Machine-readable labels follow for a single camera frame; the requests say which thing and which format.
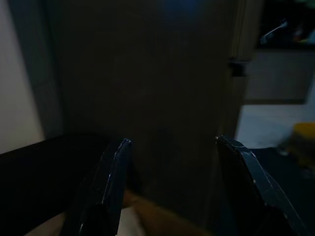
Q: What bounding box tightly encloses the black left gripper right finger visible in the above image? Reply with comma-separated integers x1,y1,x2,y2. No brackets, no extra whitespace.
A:
215,134,309,236

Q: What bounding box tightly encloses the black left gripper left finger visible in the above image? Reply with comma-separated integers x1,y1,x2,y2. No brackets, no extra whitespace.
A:
61,138,132,236

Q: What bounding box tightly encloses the black rubbish bin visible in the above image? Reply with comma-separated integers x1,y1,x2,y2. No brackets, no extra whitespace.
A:
0,133,116,236

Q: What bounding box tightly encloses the brown cardboard box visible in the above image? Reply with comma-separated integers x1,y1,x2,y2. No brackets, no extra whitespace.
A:
122,189,212,236

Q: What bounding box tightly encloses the yellow container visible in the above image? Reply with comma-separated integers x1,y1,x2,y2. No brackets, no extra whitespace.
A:
291,122,315,160

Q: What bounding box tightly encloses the dark door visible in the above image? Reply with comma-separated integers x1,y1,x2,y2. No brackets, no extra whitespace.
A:
44,0,256,229

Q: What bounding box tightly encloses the black door latch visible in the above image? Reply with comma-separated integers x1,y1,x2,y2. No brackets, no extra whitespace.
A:
228,61,247,77

